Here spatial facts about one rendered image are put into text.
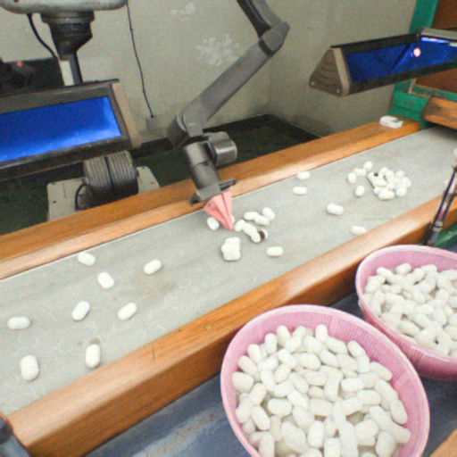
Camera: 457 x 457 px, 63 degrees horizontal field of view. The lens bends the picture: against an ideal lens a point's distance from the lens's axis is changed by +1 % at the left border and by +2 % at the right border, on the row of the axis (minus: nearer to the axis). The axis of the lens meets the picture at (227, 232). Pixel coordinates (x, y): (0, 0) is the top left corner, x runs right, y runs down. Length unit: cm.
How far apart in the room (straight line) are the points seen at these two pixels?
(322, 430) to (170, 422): 22
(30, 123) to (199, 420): 45
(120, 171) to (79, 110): 60
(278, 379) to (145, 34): 252
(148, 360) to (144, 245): 30
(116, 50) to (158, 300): 225
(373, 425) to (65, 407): 39
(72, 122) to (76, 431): 38
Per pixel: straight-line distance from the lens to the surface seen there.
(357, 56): 71
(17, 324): 70
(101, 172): 104
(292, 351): 61
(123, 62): 279
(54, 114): 45
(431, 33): 84
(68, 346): 65
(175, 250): 77
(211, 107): 90
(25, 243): 85
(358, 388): 60
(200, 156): 82
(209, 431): 61
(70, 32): 121
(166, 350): 57
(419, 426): 57
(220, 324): 60
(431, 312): 74
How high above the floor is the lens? 122
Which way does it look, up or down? 36 degrees down
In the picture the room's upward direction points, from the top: straight up
